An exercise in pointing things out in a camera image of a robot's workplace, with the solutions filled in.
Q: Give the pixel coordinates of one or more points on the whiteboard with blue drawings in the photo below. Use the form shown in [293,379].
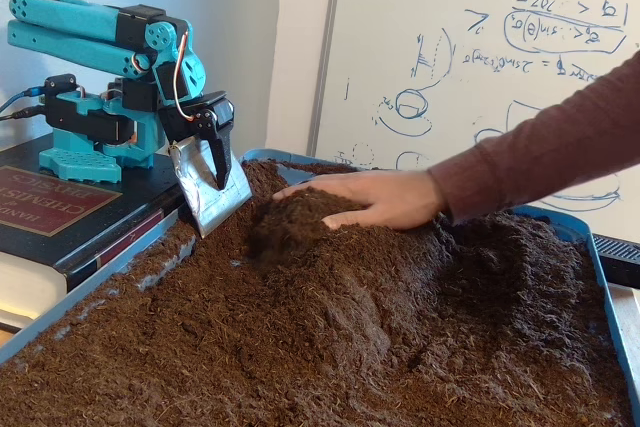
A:
[380,22]

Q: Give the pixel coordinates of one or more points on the blue plastic tray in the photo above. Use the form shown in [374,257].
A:
[35,328]

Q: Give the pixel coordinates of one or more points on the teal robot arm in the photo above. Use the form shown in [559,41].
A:
[75,42]

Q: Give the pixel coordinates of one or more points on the brown soil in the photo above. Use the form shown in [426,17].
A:
[300,347]

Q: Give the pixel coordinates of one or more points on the black vented box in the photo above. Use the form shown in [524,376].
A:
[620,259]

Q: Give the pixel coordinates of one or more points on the forearm in brown sleeve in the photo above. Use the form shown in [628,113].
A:
[550,147]

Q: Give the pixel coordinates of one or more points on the black chemistry physics handbook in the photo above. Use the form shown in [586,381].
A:
[50,202]

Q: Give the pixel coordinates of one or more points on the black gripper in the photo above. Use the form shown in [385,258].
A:
[206,123]

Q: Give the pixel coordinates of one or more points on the person's bare hand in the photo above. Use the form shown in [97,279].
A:
[390,197]

